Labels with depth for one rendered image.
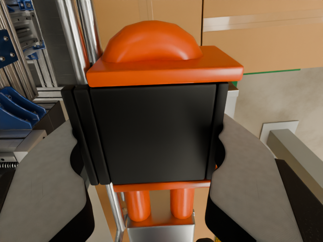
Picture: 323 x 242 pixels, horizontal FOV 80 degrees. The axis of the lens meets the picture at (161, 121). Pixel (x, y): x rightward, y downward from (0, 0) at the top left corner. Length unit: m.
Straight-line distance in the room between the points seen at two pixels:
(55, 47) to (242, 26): 0.95
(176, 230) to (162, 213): 0.02
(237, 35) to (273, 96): 0.97
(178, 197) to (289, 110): 1.77
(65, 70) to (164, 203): 1.16
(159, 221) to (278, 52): 0.87
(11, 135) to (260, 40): 0.89
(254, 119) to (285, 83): 0.35
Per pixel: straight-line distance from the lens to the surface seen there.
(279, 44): 0.96
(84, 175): 1.36
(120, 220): 0.18
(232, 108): 0.93
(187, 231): 0.20
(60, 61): 1.29
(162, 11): 0.80
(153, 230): 0.20
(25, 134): 0.61
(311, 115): 2.05
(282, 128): 1.97
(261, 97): 1.71
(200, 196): 0.69
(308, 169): 1.64
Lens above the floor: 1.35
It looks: 58 degrees down
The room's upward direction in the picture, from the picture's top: 176 degrees clockwise
